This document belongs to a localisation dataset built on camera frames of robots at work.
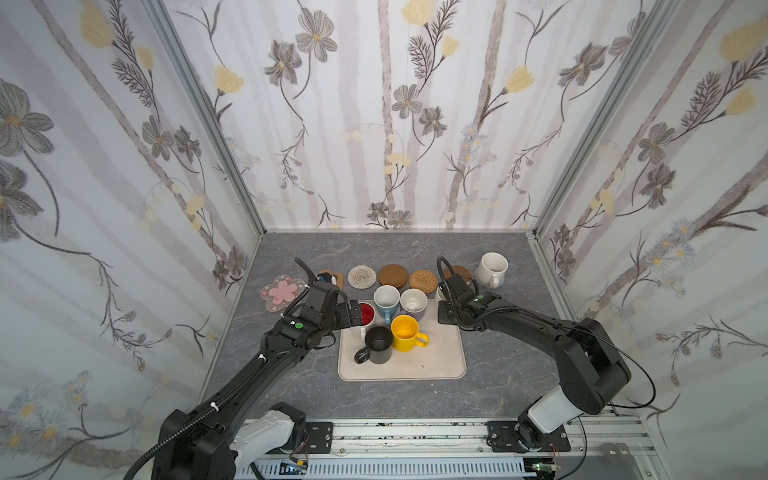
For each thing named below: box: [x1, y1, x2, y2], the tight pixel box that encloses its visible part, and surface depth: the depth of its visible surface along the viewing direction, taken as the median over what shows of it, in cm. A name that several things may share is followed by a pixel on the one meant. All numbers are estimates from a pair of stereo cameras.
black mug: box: [354, 326, 393, 364], surface depth 86 cm
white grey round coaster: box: [347, 265, 377, 290], surface depth 107 cm
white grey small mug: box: [400, 288, 428, 321], surface depth 95 cm
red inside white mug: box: [361, 303, 375, 326], surface depth 92 cm
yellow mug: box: [390, 314, 430, 353], surface depth 88 cm
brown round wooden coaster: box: [378, 264, 409, 289], surface depth 107 cm
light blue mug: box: [373, 285, 400, 326], surface depth 92 cm
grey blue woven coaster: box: [474, 266, 493, 288], surface depth 100 cm
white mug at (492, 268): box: [477, 252, 509, 289], surface depth 101 cm
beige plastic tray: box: [337, 299, 467, 382], surface depth 88 cm
